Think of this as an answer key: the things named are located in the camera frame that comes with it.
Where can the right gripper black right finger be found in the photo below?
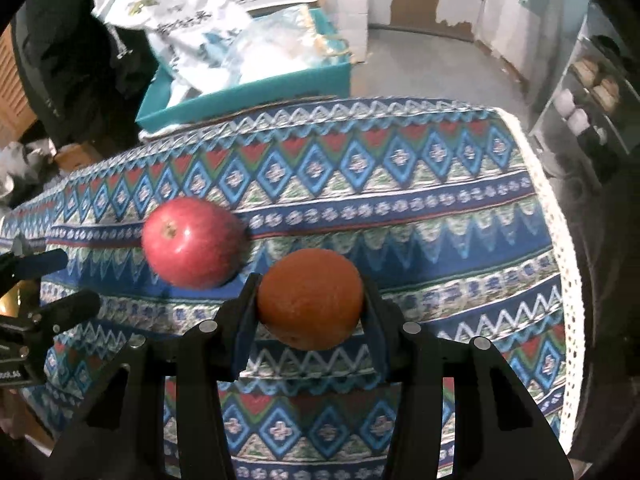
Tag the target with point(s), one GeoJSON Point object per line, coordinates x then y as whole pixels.
{"type": "Point", "coordinates": [499, 432]}

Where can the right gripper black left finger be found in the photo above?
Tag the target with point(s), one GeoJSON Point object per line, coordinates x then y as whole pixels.
{"type": "Point", "coordinates": [118, 430]}

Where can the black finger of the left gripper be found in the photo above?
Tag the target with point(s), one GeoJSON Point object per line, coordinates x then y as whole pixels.
{"type": "Point", "coordinates": [65, 313]}
{"type": "Point", "coordinates": [14, 269]}

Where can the red apple back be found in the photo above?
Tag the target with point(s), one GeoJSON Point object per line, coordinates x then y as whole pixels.
{"type": "Point", "coordinates": [193, 243]}

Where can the small tangerine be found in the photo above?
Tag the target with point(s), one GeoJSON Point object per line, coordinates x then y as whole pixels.
{"type": "Point", "coordinates": [311, 299]}

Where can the person's left hand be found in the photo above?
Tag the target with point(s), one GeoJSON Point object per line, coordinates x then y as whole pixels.
{"type": "Point", "coordinates": [12, 414]}

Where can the pile of clothes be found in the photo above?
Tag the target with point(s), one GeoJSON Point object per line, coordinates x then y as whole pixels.
{"type": "Point", "coordinates": [25, 170]}

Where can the wooden louvered wardrobe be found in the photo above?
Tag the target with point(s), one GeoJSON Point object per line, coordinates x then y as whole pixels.
{"type": "Point", "coordinates": [16, 116]}

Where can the black hanging coat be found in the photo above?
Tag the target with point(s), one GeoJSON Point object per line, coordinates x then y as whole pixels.
{"type": "Point", "coordinates": [84, 81]}

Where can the patterned blue tablecloth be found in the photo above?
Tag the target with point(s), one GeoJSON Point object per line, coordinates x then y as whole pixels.
{"type": "Point", "coordinates": [444, 205]}

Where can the white rice bag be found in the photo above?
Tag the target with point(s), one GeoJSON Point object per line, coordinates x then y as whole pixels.
{"type": "Point", "coordinates": [191, 39]}

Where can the shoe rack with shoes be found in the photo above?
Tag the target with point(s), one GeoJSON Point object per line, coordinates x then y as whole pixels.
{"type": "Point", "coordinates": [592, 116]}

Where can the teal plastic crate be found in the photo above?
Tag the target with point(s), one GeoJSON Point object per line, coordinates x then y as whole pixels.
{"type": "Point", "coordinates": [284, 55]}

